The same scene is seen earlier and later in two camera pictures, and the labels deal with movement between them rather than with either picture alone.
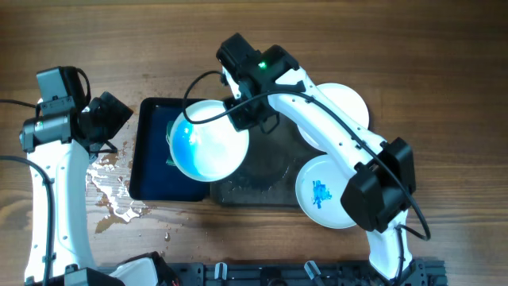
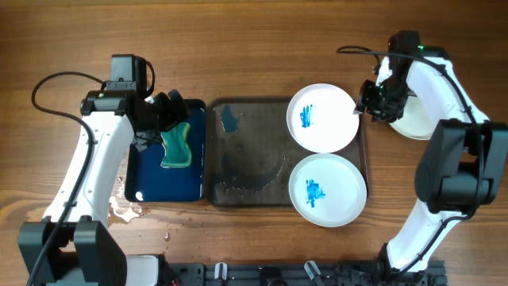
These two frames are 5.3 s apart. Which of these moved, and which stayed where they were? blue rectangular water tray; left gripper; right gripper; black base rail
Moved: right gripper; left gripper
Stayed: blue rectangular water tray; black base rail
